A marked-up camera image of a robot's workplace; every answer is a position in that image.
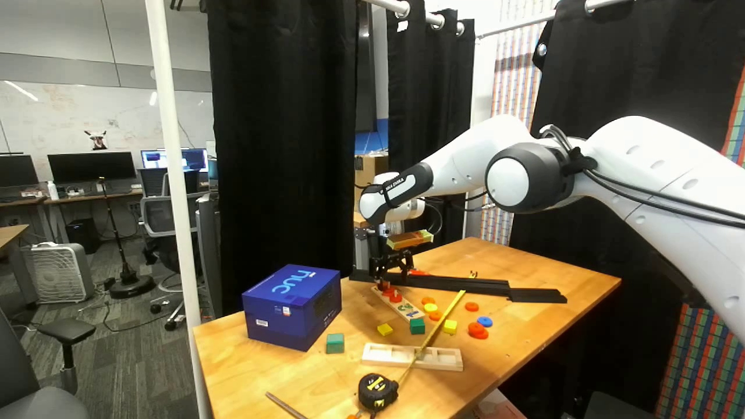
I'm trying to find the yellow wooden cube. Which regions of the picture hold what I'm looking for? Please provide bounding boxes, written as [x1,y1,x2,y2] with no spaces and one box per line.
[378,324,393,338]

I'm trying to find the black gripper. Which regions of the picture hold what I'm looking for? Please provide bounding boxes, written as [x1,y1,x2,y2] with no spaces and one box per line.
[353,228,403,279]

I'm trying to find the yellow measuring tape blade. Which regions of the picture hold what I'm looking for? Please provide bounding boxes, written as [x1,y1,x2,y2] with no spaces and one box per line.
[396,289,467,388]

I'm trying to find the blue cardboard box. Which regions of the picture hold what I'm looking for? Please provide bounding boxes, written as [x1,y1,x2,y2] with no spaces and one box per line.
[243,264,342,351]

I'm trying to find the green wooden cube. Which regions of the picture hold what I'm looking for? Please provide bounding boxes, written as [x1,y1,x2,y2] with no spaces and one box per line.
[326,332,346,355]

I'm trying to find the white box fan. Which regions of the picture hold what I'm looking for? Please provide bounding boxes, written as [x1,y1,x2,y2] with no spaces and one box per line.
[29,242,94,306]

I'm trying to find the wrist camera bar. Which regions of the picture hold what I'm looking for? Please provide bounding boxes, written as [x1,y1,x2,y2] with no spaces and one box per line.
[387,228,436,251]

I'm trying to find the wooden ring stacker board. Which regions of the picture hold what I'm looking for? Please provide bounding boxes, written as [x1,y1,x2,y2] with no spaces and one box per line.
[372,285,425,322]

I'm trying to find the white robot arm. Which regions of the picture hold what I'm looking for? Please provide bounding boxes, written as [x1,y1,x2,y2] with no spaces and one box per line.
[358,116,745,341]

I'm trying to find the black rail bar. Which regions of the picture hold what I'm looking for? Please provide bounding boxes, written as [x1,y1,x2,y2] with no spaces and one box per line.
[382,273,569,302]

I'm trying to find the black yellow tape measure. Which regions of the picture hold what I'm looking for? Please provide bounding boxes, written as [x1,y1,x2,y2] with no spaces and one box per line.
[357,373,399,413]

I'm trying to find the black curtain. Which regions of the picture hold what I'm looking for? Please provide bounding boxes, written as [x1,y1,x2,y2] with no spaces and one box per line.
[207,0,357,313]

